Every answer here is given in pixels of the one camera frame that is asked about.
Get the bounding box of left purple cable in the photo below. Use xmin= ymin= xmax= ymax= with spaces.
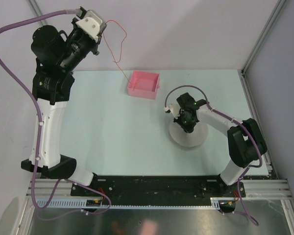
xmin=0 ymin=8 xmax=112 ymax=220

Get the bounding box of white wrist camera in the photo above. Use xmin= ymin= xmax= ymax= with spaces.
xmin=164 ymin=103 xmax=181 ymax=119
xmin=73 ymin=8 xmax=107 ymax=43

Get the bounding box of aluminium frame rail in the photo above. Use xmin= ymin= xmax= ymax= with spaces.
xmin=35 ymin=179 xmax=293 ymax=200

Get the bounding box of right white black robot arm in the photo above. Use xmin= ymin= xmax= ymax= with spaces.
xmin=165 ymin=93 xmax=267 ymax=196

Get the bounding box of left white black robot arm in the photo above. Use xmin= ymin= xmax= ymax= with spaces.
xmin=21 ymin=25 xmax=102 ymax=196

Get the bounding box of left aluminium corner post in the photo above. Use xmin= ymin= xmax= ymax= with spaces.
xmin=26 ymin=0 xmax=48 ymax=26

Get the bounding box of right aluminium corner post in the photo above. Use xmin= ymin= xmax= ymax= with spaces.
xmin=241 ymin=0 xmax=289 ymax=74

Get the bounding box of purple cable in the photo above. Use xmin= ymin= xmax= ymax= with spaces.
xmin=163 ymin=85 xmax=263 ymax=226
xmin=0 ymin=8 xmax=112 ymax=220

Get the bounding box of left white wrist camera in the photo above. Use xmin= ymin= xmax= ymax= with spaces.
xmin=73 ymin=8 xmax=107 ymax=43

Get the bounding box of pink plastic box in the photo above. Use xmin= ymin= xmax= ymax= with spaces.
xmin=127 ymin=70 xmax=160 ymax=100

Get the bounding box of grey slotted cable duct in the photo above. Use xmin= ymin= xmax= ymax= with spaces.
xmin=47 ymin=198 xmax=220 ymax=210

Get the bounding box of orange wire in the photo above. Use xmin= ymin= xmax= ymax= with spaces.
xmin=102 ymin=20 xmax=139 ymax=89

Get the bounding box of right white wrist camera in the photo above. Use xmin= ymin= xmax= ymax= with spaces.
xmin=164 ymin=103 xmax=181 ymax=119

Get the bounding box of aluminium corner post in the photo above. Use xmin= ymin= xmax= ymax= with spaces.
xmin=241 ymin=0 xmax=289 ymax=74
xmin=26 ymin=0 xmax=48 ymax=26

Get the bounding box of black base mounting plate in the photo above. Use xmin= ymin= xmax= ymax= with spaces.
xmin=71 ymin=175 xmax=246 ymax=197

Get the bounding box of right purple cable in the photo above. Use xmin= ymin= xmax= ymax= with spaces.
xmin=163 ymin=85 xmax=263 ymax=226

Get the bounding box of white plastic spool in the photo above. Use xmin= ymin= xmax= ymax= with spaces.
xmin=169 ymin=122 xmax=208 ymax=147

